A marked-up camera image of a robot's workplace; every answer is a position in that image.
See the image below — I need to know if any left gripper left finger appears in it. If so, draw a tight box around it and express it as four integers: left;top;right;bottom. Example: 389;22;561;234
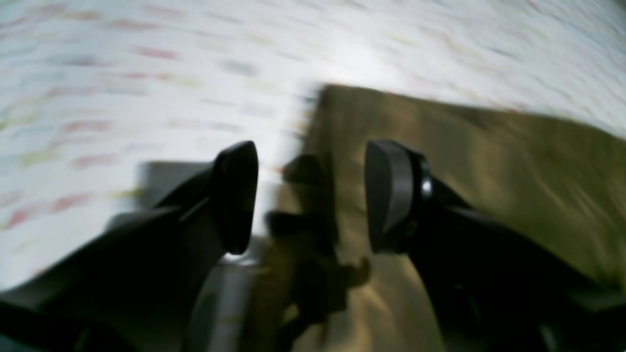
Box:
1;141;259;352

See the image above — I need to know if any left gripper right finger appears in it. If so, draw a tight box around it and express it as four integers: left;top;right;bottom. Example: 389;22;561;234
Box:
364;139;626;352

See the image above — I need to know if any camouflage T-shirt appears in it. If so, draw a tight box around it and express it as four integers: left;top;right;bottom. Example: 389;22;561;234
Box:
235;84;626;352

